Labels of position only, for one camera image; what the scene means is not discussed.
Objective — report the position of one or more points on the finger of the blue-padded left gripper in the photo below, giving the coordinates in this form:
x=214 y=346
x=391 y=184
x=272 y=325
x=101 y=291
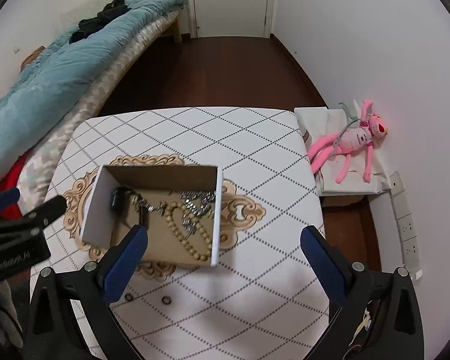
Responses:
x=42 y=216
x=9 y=197

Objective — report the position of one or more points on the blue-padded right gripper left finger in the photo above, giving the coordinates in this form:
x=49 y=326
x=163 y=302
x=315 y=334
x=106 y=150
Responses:
x=120 y=262

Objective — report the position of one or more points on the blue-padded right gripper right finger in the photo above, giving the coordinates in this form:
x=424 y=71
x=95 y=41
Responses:
x=329 y=265

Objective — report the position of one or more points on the cardboard box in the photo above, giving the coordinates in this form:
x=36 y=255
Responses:
x=184 y=211

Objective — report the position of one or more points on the red blanket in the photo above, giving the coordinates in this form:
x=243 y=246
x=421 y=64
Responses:
x=12 y=212

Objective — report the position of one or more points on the light blue duvet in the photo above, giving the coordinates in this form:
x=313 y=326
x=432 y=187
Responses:
x=50 y=86

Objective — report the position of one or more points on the patterned white tablecloth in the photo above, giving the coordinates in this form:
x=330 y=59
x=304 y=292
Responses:
x=231 y=281

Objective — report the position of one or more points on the black smart wristband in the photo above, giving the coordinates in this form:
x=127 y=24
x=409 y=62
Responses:
x=124 y=200

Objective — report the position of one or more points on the pink panther plush toy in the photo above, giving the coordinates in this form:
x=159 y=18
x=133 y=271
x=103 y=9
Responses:
x=359 y=135

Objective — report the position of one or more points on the black clothing on bed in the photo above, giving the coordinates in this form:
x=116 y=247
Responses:
x=110 y=12

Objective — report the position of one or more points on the white door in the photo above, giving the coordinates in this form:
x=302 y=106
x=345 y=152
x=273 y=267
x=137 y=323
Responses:
x=230 y=18

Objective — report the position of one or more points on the white wall power strip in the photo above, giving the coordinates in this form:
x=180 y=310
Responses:
x=406 y=227

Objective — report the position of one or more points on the brown item by wall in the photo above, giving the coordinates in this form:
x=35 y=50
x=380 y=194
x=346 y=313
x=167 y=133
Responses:
x=31 y=57

